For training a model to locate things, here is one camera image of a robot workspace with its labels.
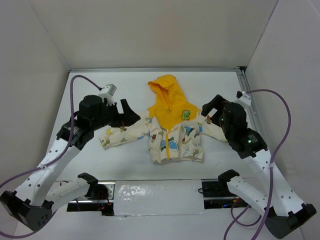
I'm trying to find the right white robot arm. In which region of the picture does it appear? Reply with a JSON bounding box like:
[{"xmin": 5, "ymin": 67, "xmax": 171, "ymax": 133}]
[{"xmin": 201, "ymin": 91, "xmax": 317, "ymax": 239}]

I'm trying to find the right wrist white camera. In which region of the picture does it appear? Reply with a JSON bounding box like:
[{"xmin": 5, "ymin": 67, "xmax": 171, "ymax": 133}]
[{"xmin": 234, "ymin": 91, "xmax": 252, "ymax": 109}]

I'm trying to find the yellow dinosaur print jacket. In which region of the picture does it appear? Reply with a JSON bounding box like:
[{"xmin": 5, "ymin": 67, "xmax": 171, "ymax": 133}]
[{"xmin": 99, "ymin": 74, "xmax": 227, "ymax": 164}]

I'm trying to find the white taped cover plate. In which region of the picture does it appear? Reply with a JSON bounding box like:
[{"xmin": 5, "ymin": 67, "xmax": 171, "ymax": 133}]
[{"xmin": 113, "ymin": 179, "xmax": 205, "ymax": 217}]

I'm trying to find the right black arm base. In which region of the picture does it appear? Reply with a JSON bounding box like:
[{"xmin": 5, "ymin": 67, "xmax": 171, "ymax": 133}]
[{"xmin": 197, "ymin": 169, "xmax": 248, "ymax": 210}]

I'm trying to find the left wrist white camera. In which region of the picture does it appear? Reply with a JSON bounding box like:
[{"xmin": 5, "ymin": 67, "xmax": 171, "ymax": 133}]
[{"xmin": 98, "ymin": 83, "xmax": 117, "ymax": 102}]

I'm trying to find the wrist white camera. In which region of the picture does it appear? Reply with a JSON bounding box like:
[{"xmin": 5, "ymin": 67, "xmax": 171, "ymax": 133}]
[
  {"xmin": 98, "ymin": 83, "xmax": 117, "ymax": 102},
  {"xmin": 234, "ymin": 91, "xmax": 252, "ymax": 109}
]

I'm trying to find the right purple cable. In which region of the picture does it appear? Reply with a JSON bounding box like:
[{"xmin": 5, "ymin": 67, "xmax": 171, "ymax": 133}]
[{"xmin": 223, "ymin": 89, "xmax": 292, "ymax": 240}]

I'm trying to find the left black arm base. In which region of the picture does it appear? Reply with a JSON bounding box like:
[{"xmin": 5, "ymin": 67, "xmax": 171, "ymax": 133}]
[{"xmin": 66, "ymin": 181, "xmax": 116, "ymax": 217}]

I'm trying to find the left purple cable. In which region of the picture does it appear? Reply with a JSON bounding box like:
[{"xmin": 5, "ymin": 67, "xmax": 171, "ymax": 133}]
[{"xmin": 0, "ymin": 74, "xmax": 103, "ymax": 238}]

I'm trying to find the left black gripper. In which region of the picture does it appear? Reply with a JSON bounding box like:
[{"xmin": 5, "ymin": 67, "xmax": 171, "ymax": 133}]
[{"xmin": 91, "ymin": 98, "xmax": 141, "ymax": 131}]

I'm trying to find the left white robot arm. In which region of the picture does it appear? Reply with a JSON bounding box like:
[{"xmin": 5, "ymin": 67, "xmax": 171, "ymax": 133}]
[{"xmin": 0, "ymin": 95, "xmax": 141, "ymax": 232}]

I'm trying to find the purple cable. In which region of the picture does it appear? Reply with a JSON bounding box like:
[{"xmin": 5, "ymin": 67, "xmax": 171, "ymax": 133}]
[
  {"xmin": 223, "ymin": 89, "xmax": 292, "ymax": 240},
  {"xmin": 0, "ymin": 74, "xmax": 103, "ymax": 238}
]

